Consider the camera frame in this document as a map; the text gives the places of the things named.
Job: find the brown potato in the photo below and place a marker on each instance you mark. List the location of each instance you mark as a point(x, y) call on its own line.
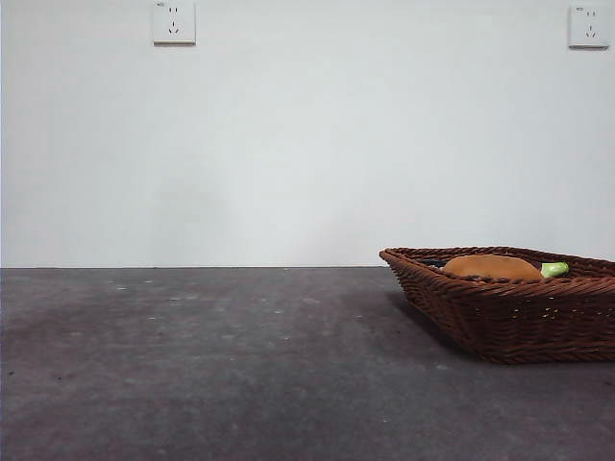
point(490, 268)

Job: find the brown wicker basket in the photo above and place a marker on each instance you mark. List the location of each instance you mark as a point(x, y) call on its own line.
point(519, 326)

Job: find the purple eggplant with green stem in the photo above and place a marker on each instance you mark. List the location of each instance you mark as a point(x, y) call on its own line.
point(555, 269)

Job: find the white wall socket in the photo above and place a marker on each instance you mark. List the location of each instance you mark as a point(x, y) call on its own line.
point(589, 26)
point(175, 21)

